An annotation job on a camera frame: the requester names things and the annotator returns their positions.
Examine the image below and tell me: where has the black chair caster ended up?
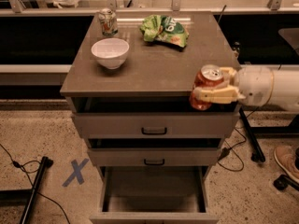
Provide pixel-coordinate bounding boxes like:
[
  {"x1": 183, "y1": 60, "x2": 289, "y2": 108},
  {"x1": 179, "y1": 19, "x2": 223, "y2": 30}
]
[{"x1": 273, "y1": 175, "x2": 299, "y2": 191}]

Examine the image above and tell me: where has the white ceramic bowl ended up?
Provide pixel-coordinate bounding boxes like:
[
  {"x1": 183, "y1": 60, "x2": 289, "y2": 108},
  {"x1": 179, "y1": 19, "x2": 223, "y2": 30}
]
[{"x1": 91, "y1": 38, "x2": 130, "y2": 69}]

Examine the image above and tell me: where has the black floor cable left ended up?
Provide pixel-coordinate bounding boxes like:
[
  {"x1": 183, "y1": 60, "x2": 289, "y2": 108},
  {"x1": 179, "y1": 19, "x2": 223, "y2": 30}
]
[{"x1": 0, "y1": 143, "x2": 72, "y2": 224}]

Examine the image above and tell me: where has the grey drawer cabinet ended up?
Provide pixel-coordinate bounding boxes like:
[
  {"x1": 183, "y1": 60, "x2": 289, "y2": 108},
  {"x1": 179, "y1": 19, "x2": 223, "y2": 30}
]
[{"x1": 60, "y1": 10, "x2": 254, "y2": 224}]

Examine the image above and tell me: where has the black stand leg right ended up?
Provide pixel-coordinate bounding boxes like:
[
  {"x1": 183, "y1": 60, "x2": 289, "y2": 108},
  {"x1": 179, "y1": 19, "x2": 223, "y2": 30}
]
[{"x1": 239, "y1": 108, "x2": 299, "y2": 162}]

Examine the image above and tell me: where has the red coke can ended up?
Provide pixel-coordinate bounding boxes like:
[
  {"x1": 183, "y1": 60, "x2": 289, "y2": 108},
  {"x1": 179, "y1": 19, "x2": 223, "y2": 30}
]
[{"x1": 189, "y1": 64, "x2": 224, "y2": 111}]

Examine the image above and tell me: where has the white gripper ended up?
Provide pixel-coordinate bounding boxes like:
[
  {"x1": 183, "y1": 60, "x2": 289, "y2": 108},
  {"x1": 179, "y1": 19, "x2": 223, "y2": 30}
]
[{"x1": 192, "y1": 65, "x2": 274, "y2": 106}]

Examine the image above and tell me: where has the blue tape cross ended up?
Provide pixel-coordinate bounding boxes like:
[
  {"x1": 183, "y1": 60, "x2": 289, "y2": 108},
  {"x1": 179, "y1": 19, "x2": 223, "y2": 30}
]
[{"x1": 63, "y1": 158, "x2": 89, "y2": 188}]

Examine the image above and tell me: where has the black floor cable right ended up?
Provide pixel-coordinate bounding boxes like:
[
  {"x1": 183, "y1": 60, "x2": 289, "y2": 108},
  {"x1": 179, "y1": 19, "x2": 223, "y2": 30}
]
[{"x1": 217, "y1": 105, "x2": 260, "y2": 173}]

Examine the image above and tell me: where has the tan shoe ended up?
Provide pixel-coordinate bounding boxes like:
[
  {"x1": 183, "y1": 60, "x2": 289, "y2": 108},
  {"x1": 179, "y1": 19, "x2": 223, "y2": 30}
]
[{"x1": 274, "y1": 146, "x2": 299, "y2": 184}]

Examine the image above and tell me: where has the top drawer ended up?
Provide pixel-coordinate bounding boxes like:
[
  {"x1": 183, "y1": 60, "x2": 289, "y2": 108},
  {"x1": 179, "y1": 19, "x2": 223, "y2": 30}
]
[{"x1": 73, "y1": 101, "x2": 240, "y2": 139}]

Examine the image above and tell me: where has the middle drawer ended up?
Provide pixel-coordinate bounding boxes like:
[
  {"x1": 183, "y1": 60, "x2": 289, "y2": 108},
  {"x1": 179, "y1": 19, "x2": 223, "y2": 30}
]
[{"x1": 88, "y1": 138, "x2": 221, "y2": 167}]

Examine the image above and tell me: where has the black stand leg left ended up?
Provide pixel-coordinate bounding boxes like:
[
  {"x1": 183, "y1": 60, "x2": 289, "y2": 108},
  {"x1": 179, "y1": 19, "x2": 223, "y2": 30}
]
[{"x1": 0, "y1": 156, "x2": 53, "y2": 224}]

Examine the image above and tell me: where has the black floor cable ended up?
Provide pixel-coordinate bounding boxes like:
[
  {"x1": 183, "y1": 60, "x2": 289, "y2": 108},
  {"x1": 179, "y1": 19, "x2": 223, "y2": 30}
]
[
  {"x1": 0, "y1": 143, "x2": 72, "y2": 224},
  {"x1": 217, "y1": 105, "x2": 260, "y2": 173}
]

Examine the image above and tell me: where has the green chip bag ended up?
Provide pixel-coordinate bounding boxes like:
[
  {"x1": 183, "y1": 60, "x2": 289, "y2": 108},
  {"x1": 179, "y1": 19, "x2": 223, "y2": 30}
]
[{"x1": 139, "y1": 15, "x2": 189, "y2": 49}]

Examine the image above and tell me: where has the drawer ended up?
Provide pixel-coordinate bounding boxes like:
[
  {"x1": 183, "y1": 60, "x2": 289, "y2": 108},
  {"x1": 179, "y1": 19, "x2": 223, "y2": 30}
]
[
  {"x1": 73, "y1": 101, "x2": 240, "y2": 139},
  {"x1": 88, "y1": 138, "x2": 221, "y2": 167},
  {"x1": 90, "y1": 166, "x2": 219, "y2": 224}
]

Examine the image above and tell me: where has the black stand leg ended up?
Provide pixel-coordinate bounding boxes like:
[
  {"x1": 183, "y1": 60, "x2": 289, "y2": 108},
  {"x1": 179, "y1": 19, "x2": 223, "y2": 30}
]
[
  {"x1": 239, "y1": 108, "x2": 299, "y2": 162},
  {"x1": 0, "y1": 156, "x2": 53, "y2": 224}
]

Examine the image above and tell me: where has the bottom drawer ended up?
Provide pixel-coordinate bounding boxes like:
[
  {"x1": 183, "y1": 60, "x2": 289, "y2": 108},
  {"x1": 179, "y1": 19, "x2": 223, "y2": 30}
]
[{"x1": 90, "y1": 166, "x2": 219, "y2": 224}]

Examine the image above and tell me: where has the green white soda can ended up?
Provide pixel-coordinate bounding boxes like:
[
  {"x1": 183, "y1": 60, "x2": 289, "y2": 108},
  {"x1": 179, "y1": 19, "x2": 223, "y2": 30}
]
[{"x1": 98, "y1": 8, "x2": 118, "y2": 36}]

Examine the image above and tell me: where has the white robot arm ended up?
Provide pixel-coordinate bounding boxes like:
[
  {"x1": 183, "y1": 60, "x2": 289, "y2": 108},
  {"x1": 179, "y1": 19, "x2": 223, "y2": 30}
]
[{"x1": 190, "y1": 64, "x2": 299, "y2": 111}]

